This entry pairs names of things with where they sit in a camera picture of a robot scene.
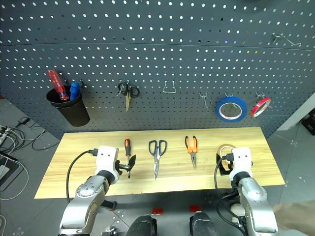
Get metal wire loop hook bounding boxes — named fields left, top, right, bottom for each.
left=162, top=80, right=177, bottom=94

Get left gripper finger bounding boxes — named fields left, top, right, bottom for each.
left=127, top=154, right=137, bottom=173

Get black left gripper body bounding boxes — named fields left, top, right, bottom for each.
left=115, top=159, right=131, bottom=176

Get blue handled screwdriver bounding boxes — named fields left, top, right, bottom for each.
left=69, top=82, right=80, bottom=101

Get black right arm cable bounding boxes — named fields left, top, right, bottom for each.
left=214, top=152, right=247, bottom=236

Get small black handled scissors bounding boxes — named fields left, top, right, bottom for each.
left=117, top=82, right=140, bottom=113

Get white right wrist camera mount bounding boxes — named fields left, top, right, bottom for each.
left=228, top=147, right=253, bottom=182

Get white floor cable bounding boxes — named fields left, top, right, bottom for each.
left=0, top=126, right=31, bottom=201

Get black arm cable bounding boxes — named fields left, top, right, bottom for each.
left=66, top=148, right=99, bottom=204
left=214, top=152, right=247, bottom=236

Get black metal pegboard wall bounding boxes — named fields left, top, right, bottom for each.
left=0, top=0, right=315, bottom=140

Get dark rounded shape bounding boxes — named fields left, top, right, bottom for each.
left=189, top=211, right=220, bottom=236
left=127, top=214, right=158, bottom=236

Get white plastic block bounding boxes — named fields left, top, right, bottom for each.
left=230, top=203, right=245, bottom=222

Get white power strip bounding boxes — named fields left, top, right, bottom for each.
left=0, top=126, right=8, bottom=145

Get orange-handled clamp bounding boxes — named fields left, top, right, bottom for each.
left=184, top=135, right=199, bottom=170

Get dark flat electronic box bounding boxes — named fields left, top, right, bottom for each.
left=0, top=153, right=25, bottom=192

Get large black blue scissors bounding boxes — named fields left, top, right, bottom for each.
left=148, top=139, right=168, bottom=180

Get black floor cable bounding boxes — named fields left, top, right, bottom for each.
left=31, top=124, right=62, bottom=151

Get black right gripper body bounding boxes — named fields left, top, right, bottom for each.
left=220, top=161, right=234, bottom=177

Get black crate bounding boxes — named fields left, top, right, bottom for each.
left=301, top=115, right=315, bottom=136

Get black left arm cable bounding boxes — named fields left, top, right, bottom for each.
left=66, top=148, right=99, bottom=204

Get white pegboard side panel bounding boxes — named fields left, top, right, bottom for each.
left=275, top=92, right=315, bottom=133

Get long metal pegboard hook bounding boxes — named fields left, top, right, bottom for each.
left=272, top=33, right=302, bottom=47

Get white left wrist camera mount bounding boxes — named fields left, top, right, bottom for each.
left=94, top=145, right=119, bottom=184

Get red adhesive tape roll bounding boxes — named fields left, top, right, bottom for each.
left=250, top=97, right=272, bottom=118

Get red handled screwdriver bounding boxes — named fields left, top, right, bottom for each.
left=46, top=69, right=70, bottom=101

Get blue adhesive tape roll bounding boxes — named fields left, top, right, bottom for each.
left=215, top=96, right=248, bottom=123

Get black plastic holder cup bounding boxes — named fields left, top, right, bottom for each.
left=46, top=85, right=91, bottom=127

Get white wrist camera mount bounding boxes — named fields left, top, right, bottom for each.
left=94, top=145, right=119, bottom=184
left=228, top=147, right=253, bottom=182

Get yellow tan tape roll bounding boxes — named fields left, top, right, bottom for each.
left=217, top=144, right=237, bottom=163

